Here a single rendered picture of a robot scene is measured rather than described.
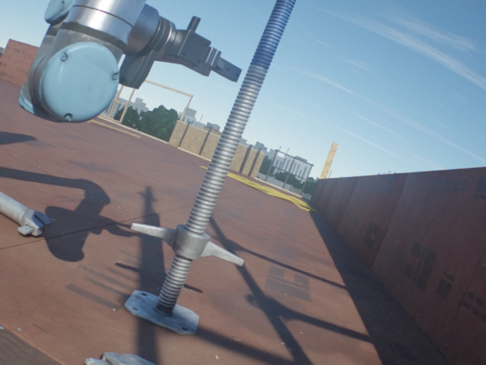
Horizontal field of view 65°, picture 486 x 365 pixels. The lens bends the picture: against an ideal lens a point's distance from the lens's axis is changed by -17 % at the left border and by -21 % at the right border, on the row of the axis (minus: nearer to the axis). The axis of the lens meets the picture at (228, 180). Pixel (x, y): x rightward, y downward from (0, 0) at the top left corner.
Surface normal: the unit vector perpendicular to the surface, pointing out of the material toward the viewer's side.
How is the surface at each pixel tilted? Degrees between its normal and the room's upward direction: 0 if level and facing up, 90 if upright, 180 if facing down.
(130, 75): 90
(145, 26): 89
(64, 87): 95
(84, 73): 95
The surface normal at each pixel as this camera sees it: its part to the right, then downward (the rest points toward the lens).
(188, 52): 0.66, 0.30
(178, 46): -0.65, -0.22
